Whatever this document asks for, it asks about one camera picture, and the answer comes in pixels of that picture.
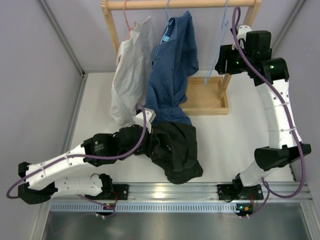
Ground blue checked shirt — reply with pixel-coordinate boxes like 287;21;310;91
144;11;199;125

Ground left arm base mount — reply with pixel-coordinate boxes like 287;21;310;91
85;184;129;201

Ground white shirt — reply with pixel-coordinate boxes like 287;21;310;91
110;17;156;127

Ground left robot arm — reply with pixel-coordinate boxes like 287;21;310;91
17;124;152;205

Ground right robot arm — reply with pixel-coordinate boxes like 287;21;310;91
215;25;312;200

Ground light blue hanger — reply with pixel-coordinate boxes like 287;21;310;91
204;0;229;86

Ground aluminium frame post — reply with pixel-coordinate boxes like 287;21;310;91
36;0;88;152
259;0;308;57

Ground blue hanger under blue shirt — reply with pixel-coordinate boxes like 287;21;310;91
165;0;171;24

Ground dark pinstriped shirt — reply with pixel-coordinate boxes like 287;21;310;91
149;121;204;185

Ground aluminium frame post left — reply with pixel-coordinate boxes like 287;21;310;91
36;0;88;152

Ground pink hanger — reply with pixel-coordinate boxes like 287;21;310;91
123;0;136;40

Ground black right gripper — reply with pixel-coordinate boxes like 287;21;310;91
214;43;254;76

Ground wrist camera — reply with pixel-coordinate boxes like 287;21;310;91
236;25;252;49
135;108;156;133

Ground aluminium frame post right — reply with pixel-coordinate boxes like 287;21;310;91
259;0;308;57

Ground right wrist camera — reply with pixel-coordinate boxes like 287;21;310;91
236;25;252;49

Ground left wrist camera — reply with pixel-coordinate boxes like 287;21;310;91
135;108;156;133

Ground wooden clothes rack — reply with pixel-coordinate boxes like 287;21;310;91
100;0;261;116

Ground perforated cable duct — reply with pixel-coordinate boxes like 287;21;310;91
50;202;252;214

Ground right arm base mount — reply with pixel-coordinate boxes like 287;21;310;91
217;184;264;202

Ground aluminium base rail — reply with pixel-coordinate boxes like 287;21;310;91
48;182;313;203

